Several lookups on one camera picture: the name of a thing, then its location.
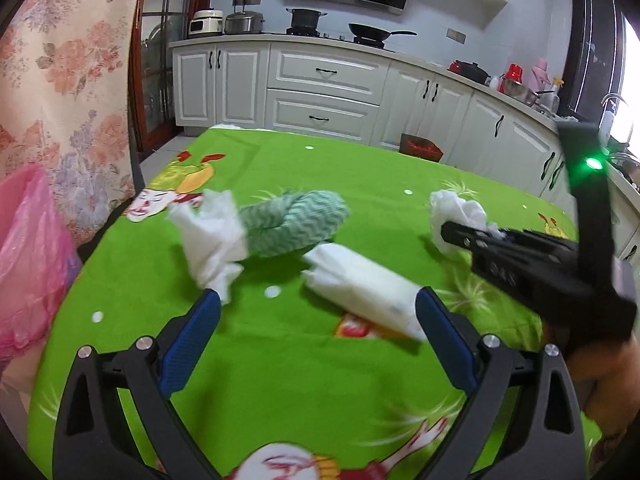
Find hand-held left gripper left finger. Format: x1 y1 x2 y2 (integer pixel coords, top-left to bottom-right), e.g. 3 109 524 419
52 290 223 480

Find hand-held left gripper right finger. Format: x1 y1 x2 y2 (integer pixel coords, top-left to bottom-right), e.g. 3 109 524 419
415 287 588 480

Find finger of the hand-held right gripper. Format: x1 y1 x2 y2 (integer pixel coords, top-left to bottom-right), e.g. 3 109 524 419
440 220 507 269

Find white tissue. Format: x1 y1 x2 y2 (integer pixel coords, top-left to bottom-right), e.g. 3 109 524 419
429 190 504 257
167 189 251 306
301 242 431 344

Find pink plastic trash bag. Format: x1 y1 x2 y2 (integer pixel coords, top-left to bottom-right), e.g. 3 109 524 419
0 165 84 367

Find person's right hand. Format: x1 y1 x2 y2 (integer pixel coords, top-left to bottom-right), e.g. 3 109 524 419
567 335 640 436

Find green printed tablecloth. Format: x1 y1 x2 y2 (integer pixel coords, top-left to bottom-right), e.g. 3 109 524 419
27 127 607 480

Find red box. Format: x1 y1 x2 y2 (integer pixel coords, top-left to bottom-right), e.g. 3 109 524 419
400 132 445 164

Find green striped cloth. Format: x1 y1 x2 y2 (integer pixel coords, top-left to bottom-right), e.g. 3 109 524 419
235 190 351 260

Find steel bowl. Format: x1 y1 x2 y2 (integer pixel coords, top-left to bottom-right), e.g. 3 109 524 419
502 78 539 106

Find red casserole pot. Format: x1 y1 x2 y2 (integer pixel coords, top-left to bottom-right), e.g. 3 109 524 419
448 60 492 85

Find steel faucet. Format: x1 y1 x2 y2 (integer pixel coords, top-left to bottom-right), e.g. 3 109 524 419
600 92 629 128

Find white base cabinets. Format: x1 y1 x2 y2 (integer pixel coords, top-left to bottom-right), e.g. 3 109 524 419
170 40 640 262

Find black frying pan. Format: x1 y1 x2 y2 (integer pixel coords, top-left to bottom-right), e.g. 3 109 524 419
348 22 418 44

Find black gas stove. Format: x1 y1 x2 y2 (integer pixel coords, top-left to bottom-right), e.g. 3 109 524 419
286 27 397 52

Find black stock pot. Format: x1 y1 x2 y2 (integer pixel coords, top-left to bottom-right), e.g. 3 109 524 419
286 8 328 31

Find wooden glass cabinet door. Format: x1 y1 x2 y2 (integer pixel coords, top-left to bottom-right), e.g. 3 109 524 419
128 0 217 157

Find floral curtain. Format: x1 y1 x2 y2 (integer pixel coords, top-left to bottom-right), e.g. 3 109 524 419
0 0 151 247

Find silver pressure cooker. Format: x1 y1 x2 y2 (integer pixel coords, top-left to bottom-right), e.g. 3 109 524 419
225 10 265 36

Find white rice cooker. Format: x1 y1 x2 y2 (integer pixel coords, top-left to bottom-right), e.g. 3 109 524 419
189 9 225 37

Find black chair frame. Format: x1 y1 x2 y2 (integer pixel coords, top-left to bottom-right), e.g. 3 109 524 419
75 149 147 263

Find dark window frame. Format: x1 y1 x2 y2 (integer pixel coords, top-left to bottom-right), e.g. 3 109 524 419
562 0 627 122

